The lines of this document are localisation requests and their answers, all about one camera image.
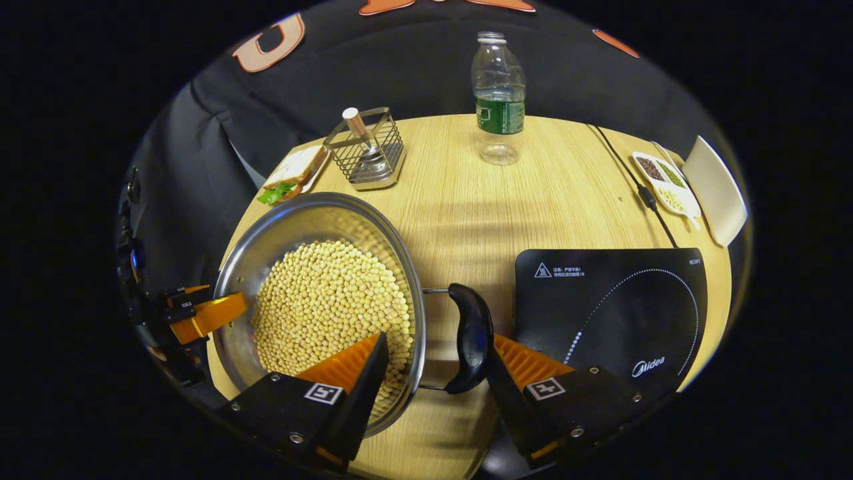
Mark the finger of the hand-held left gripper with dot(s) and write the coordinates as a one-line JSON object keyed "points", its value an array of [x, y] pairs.
{"points": [[213, 316]]}

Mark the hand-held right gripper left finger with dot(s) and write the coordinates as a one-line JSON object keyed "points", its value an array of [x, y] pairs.
{"points": [[363, 400]]}

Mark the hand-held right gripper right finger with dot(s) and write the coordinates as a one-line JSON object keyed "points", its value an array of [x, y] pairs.
{"points": [[510, 400]]}

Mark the pile of soybeans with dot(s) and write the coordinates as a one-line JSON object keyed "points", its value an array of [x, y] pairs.
{"points": [[320, 300]]}

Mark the black induction cooktop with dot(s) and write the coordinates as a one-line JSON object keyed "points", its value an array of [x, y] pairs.
{"points": [[613, 313]]}

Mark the sandwich with lettuce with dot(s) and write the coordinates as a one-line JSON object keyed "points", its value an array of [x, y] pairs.
{"points": [[293, 170]]}

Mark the small white plate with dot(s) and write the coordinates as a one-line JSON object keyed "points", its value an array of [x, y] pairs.
{"points": [[318, 176]]}

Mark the shaker with wooden cap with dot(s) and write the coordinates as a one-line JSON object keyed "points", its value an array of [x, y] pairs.
{"points": [[356, 123]]}

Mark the white divided seasoning dish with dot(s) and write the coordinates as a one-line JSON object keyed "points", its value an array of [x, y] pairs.
{"points": [[666, 183]]}

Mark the clear plastic water bottle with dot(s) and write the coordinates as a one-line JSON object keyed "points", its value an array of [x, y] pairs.
{"points": [[498, 113]]}

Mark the white toaster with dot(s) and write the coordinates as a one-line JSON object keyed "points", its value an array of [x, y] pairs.
{"points": [[716, 190]]}

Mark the black backdrop cloth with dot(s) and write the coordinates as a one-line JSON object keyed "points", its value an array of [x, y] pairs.
{"points": [[413, 73]]}

